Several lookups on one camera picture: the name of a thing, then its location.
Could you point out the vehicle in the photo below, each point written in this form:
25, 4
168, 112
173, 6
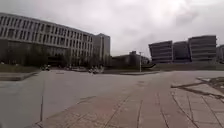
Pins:
45, 67

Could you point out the group of parked vehicles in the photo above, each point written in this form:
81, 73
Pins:
94, 70

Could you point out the large pale many-windowed building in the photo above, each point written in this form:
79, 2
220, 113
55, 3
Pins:
50, 36

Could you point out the row of dark trees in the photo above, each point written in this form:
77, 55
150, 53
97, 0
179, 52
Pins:
33, 56

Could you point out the group of dark block buildings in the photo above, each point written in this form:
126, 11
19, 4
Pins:
200, 48

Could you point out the pole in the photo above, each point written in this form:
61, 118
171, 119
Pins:
140, 61

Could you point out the grass strip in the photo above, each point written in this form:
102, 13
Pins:
16, 68

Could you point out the grassy bank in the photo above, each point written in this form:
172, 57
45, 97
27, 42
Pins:
186, 66

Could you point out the grey kerb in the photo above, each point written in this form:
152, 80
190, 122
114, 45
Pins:
16, 76

